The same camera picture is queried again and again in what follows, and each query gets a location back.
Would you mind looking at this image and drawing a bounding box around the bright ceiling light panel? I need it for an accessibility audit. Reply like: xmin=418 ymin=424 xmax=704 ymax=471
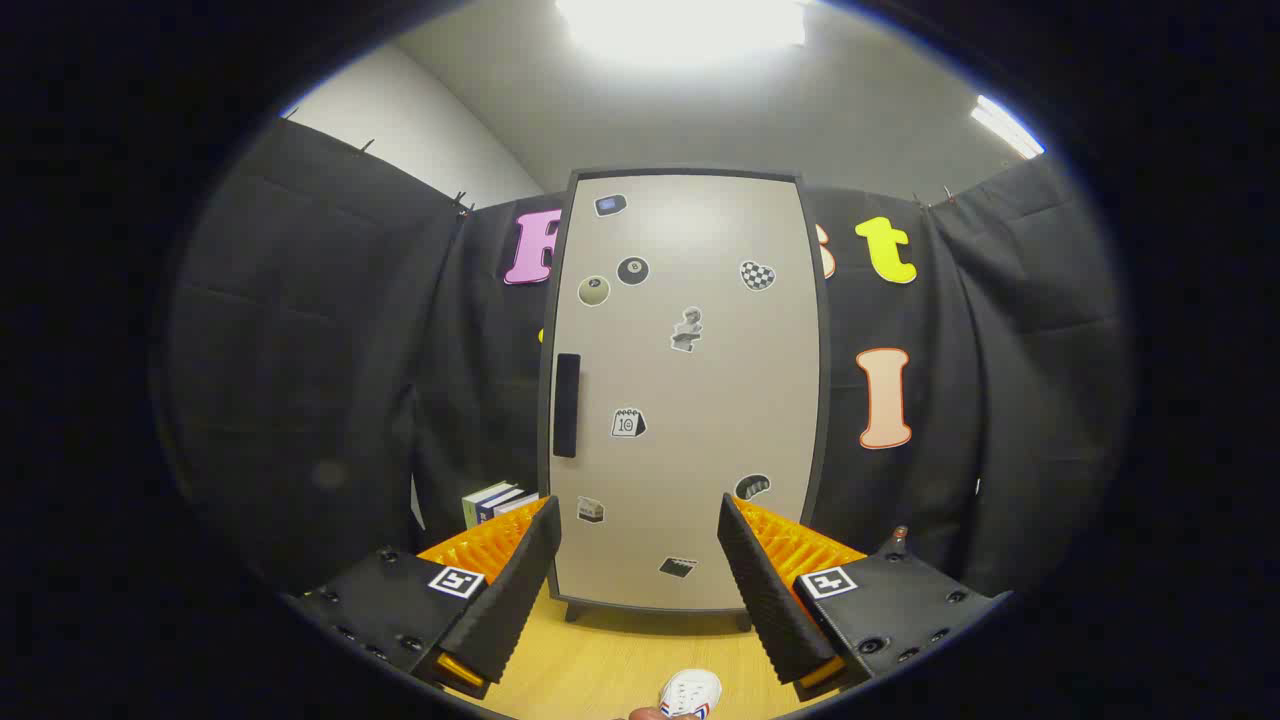
xmin=555 ymin=0 xmax=806 ymax=66

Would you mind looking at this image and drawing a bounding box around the black door handle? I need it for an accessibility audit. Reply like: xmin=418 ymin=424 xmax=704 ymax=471
xmin=553 ymin=353 xmax=582 ymax=459

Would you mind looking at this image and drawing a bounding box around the grey shoe cabinet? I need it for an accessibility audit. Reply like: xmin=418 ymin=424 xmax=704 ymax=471
xmin=538 ymin=168 xmax=831 ymax=633

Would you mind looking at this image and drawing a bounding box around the green spine book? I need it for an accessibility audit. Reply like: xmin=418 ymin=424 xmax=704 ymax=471
xmin=462 ymin=482 xmax=511 ymax=529

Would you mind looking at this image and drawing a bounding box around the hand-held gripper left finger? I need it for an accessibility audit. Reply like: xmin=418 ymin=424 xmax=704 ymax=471
xmin=285 ymin=495 xmax=563 ymax=701

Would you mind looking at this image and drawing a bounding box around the narrow ceiling light strip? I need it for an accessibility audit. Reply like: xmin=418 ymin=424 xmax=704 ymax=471
xmin=970 ymin=95 xmax=1046 ymax=161

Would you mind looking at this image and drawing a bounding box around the black backdrop cloth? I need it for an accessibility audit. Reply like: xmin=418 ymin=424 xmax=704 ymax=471
xmin=165 ymin=118 xmax=1131 ymax=601

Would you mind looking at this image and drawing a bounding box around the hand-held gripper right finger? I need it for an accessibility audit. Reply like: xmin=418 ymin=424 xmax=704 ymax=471
xmin=717 ymin=493 xmax=1011 ymax=703

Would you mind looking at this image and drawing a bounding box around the white canvas shoe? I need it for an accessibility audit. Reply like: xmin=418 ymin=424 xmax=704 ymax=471
xmin=658 ymin=669 xmax=723 ymax=720

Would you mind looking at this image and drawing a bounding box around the beige shoe cabinet door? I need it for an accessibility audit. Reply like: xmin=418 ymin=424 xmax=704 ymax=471
xmin=550 ymin=175 xmax=823 ymax=611

